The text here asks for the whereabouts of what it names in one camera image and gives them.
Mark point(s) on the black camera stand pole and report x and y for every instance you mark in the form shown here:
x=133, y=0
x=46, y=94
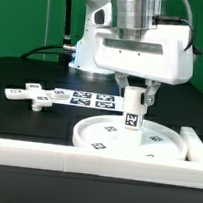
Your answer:
x=67, y=44

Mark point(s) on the white round table top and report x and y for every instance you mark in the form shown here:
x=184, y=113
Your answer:
x=108, y=133

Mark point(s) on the white cross table base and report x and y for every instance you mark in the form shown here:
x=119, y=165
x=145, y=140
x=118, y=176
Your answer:
x=40, y=98

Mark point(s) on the white right fence bar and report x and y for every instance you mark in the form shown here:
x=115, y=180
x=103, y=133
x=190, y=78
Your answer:
x=195, y=145

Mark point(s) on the white marker sheet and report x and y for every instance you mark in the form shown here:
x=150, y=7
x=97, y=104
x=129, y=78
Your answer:
x=92, y=100

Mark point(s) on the white front fence bar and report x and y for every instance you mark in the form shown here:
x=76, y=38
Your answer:
x=78, y=160

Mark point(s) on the white fence bar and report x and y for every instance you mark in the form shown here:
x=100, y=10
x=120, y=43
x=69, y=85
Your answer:
x=195, y=145
x=78, y=160

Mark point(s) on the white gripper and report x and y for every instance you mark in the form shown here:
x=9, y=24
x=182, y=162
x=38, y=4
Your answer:
x=160, y=56

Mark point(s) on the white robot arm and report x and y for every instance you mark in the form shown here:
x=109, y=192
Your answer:
x=135, y=37

